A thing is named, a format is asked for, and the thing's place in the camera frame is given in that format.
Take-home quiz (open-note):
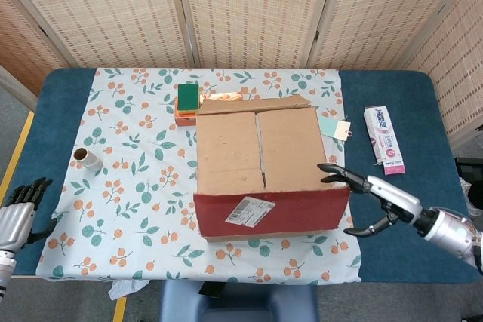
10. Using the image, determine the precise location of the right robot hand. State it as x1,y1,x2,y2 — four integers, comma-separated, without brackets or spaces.
316,162,429,237

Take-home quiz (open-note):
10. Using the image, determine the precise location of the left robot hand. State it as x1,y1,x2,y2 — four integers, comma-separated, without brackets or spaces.
0,177,57,252

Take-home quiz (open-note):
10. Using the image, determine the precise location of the red cardboard box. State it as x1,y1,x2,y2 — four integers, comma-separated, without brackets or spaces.
192,94,352,244

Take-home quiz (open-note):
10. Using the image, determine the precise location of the white pink toothpaste box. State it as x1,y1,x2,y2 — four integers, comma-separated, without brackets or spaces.
363,106,407,176

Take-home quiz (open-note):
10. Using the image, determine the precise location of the small orange box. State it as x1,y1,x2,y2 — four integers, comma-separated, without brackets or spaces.
174,97,199,127

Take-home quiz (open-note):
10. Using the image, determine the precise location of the black equipment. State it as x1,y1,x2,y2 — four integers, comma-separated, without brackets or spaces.
454,158,483,221

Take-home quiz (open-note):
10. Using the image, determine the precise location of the cardboard tube roll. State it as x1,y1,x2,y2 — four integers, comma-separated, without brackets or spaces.
72,147,103,172

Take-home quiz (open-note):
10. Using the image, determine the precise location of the teal and cream paper tag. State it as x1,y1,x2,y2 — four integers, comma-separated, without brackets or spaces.
318,116,354,138

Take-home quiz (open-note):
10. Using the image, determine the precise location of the floral tablecloth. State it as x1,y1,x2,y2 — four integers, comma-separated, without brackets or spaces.
35,68,363,286

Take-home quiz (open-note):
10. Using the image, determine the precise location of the white shipping label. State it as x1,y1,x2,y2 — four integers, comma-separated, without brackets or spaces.
225,196,276,227

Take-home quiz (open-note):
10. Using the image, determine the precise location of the blue chair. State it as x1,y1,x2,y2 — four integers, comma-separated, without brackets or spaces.
158,282,320,322

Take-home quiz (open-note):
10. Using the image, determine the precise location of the green yellow sponge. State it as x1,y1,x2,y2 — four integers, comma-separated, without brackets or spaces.
177,83,201,116

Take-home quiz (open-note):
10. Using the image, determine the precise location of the bamboo folding screen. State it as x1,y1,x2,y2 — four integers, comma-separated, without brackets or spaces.
0,0,483,146

